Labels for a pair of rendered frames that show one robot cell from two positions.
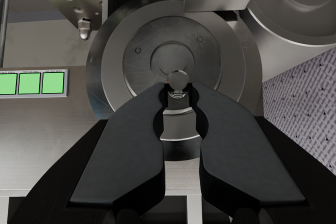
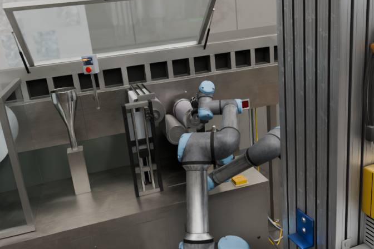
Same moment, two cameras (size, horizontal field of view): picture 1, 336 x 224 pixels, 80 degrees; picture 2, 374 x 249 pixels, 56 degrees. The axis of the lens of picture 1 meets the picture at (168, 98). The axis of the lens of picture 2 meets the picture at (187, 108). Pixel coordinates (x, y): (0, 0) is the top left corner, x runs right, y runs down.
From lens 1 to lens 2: 1.97 m
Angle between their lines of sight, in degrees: 15
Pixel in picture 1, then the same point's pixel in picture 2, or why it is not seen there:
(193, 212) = (171, 73)
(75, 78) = not seen: hidden behind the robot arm
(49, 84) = not seen: hidden behind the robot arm
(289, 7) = (180, 130)
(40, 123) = (224, 94)
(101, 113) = not seen: hidden behind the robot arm
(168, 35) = (196, 123)
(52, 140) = (220, 89)
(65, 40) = (243, 130)
